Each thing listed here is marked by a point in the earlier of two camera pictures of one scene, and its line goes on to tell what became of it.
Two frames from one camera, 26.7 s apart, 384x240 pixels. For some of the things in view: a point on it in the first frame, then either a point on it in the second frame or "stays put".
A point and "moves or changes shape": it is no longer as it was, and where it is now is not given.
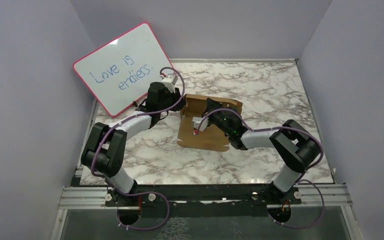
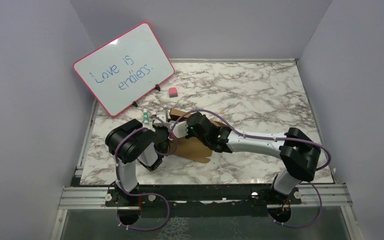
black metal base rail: [205, 200] stays put
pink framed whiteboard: [119, 72] stays put
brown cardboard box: [211, 137] moves or changes shape
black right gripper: [210, 105] to [190, 134]
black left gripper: [175, 95] to [156, 127]
